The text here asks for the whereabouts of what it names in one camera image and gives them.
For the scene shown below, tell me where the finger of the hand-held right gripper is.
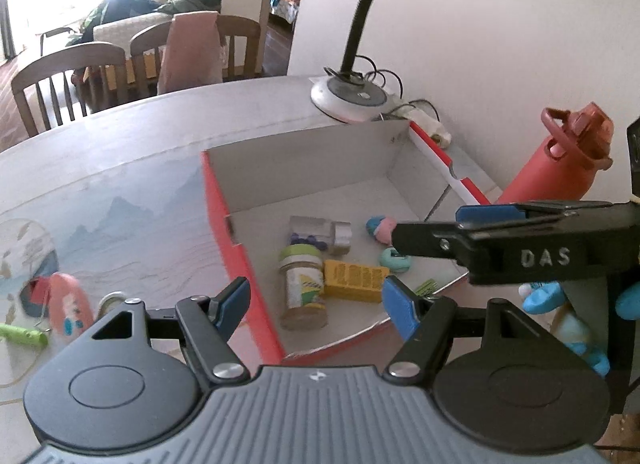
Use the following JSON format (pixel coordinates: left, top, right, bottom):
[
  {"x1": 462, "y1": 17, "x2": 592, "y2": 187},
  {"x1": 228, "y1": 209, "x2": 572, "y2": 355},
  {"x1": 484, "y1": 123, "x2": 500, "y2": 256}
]
[
  {"x1": 456, "y1": 200, "x2": 617, "y2": 223},
  {"x1": 392, "y1": 221, "x2": 471, "y2": 261}
]

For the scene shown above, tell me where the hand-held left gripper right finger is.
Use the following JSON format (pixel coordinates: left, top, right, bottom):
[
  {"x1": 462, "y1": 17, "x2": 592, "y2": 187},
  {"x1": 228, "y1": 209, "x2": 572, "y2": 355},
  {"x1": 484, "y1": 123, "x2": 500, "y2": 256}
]
[{"x1": 381, "y1": 275, "x2": 546, "y2": 386}]

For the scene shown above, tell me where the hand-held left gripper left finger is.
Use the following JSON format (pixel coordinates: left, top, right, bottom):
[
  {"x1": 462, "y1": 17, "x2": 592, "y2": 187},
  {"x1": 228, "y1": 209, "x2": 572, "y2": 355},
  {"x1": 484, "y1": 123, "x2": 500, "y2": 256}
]
[{"x1": 90, "y1": 278, "x2": 251, "y2": 385}]

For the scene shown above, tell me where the teal round toy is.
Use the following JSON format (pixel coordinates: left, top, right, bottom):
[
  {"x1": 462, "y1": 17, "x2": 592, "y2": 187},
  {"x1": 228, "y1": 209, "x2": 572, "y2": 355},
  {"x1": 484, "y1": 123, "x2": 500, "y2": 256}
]
[{"x1": 378, "y1": 248, "x2": 412, "y2": 273}]

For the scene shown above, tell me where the yellow box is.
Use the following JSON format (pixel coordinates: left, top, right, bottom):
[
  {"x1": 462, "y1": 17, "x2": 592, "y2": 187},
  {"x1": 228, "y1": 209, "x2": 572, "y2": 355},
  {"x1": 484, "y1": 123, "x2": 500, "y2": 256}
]
[{"x1": 322, "y1": 259, "x2": 390, "y2": 304}]

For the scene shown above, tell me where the pink haired doll figure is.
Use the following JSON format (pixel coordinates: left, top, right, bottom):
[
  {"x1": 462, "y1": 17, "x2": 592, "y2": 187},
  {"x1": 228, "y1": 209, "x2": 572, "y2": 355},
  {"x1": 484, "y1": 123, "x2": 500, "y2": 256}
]
[{"x1": 366, "y1": 215, "x2": 397, "y2": 245}]

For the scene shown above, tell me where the jar with green lid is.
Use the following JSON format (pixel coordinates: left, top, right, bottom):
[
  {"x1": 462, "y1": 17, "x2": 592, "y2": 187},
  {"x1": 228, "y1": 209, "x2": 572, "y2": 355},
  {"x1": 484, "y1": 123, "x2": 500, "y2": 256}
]
[{"x1": 279, "y1": 244, "x2": 328, "y2": 330}]

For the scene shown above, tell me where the silver tape roll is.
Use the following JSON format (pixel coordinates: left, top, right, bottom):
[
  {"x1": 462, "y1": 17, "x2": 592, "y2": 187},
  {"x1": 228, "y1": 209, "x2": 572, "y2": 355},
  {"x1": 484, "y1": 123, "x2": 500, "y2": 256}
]
[{"x1": 332, "y1": 221, "x2": 354, "y2": 253}]

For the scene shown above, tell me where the clear plastic container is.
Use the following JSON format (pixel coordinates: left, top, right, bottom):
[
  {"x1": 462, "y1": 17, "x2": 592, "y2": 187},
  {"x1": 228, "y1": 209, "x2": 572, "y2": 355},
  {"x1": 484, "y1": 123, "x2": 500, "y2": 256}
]
[{"x1": 289, "y1": 215, "x2": 334, "y2": 251}]

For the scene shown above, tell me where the red cardboard box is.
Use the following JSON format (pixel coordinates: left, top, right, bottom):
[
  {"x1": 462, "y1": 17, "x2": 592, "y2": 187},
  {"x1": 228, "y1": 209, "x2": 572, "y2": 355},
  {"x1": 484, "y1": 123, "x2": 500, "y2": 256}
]
[{"x1": 200, "y1": 118, "x2": 493, "y2": 365}]

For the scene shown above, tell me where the green whistle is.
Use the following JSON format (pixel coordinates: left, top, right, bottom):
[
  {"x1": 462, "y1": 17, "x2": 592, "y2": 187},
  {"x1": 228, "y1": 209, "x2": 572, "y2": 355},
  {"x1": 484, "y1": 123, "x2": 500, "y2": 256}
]
[{"x1": 0, "y1": 323, "x2": 49, "y2": 347}]

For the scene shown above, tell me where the red water bottle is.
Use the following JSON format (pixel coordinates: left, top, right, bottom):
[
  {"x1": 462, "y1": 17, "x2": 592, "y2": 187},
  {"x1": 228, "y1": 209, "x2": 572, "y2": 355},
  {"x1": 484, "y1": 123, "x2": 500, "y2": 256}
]
[{"x1": 495, "y1": 102, "x2": 615, "y2": 205}]

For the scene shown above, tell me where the green white cloth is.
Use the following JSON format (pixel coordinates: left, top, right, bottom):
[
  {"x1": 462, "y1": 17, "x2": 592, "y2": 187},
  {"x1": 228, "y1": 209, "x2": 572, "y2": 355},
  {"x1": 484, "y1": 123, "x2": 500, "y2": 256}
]
[{"x1": 410, "y1": 116, "x2": 452, "y2": 148}]

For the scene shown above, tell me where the grey desk lamp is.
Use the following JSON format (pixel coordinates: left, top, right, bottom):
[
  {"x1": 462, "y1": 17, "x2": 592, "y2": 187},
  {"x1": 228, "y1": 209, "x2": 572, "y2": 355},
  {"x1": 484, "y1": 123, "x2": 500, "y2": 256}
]
[{"x1": 309, "y1": 0, "x2": 416, "y2": 124}]

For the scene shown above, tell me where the pink cloth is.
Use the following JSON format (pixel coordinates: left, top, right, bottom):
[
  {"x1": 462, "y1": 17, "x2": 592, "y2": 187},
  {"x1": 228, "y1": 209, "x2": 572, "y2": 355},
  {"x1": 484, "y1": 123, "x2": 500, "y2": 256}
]
[{"x1": 157, "y1": 11, "x2": 223, "y2": 95}]

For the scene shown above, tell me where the dark wooden chair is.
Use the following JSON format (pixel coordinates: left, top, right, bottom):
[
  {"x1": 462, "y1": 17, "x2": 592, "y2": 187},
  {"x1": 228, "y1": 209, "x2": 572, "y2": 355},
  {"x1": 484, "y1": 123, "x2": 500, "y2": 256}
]
[
  {"x1": 129, "y1": 15, "x2": 262, "y2": 100},
  {"x1": 11, "y1": 42, "x2": 127, "y2": 137}
]

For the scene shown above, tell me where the dark jacket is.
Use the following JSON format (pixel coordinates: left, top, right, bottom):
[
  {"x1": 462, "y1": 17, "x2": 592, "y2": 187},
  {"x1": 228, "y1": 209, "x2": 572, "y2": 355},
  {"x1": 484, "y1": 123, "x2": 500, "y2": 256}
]
[{"x1": 82, "y1": 0, "x2": 166, "y2": 27}]

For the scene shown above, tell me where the black cable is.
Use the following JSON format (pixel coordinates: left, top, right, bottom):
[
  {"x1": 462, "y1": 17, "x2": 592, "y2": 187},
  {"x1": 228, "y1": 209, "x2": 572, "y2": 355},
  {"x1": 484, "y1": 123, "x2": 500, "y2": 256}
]
[{"x1": 325, "y1": 56, "x2": 442, "y2": 120}]

